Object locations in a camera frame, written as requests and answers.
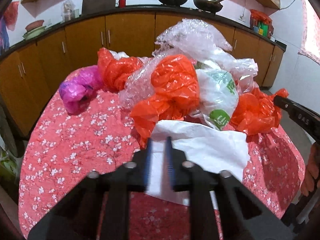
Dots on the hanging red bag on wall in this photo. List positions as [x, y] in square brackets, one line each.
[11, 15]

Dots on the pink floral window curtain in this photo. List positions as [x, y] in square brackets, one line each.
[310, 38]

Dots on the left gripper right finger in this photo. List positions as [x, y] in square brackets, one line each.
[220, 206]

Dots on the clear bubble wrap sheet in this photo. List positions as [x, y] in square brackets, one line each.
[196, 39]

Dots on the red floral tablecloth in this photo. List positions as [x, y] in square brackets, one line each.
[63, 148]

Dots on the clear bagged jar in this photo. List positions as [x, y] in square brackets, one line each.
[67, 11]

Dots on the white green printed plastic bag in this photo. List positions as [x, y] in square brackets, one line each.
[218, 96]

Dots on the red bottle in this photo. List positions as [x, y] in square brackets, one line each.
[122, 3]

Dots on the pink blue hanging cloth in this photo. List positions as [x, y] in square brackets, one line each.
[4, 38]

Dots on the red bag with containers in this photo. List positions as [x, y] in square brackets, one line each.
[261, 24]

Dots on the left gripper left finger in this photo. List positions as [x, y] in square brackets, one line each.
[98, 206]

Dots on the black wok with lid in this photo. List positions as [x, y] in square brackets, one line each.
[212, 6]

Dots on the person's right hand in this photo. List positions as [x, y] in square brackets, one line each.
[311, 171]

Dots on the stacked basins on counter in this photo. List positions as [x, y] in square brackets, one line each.
[34, 29]

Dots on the clear thin plastic bag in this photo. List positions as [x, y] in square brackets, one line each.
[243, 71]

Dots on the dark cutting board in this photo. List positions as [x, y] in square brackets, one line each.
[95, 6]

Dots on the brown lower kitchen cabinets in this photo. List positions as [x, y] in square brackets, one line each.
[31, 75]

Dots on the magenta plastic bag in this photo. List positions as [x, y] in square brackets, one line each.
[78, 92]

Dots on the white paper tissue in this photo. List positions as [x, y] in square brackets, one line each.
[212, 149]

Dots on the red plastic bag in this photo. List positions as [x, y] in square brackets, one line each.
[256, 112]
[115, 72]
[177, 93]

